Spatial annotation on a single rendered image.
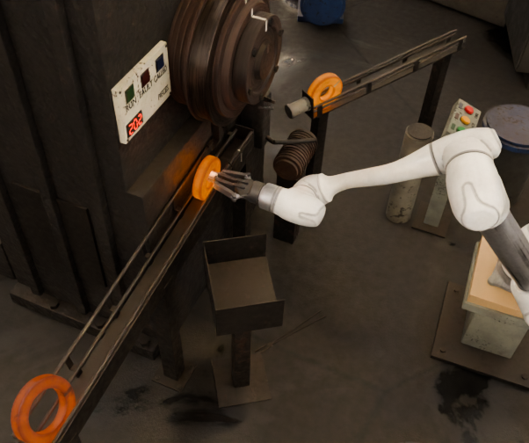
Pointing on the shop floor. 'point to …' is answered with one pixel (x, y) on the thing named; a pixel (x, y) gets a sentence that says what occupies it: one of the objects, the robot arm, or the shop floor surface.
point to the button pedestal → (431, 224)
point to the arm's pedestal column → (484, 343)
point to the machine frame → (82, 154)
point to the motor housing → (289, 163)
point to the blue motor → (321, 11)
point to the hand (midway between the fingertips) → (206, 174)
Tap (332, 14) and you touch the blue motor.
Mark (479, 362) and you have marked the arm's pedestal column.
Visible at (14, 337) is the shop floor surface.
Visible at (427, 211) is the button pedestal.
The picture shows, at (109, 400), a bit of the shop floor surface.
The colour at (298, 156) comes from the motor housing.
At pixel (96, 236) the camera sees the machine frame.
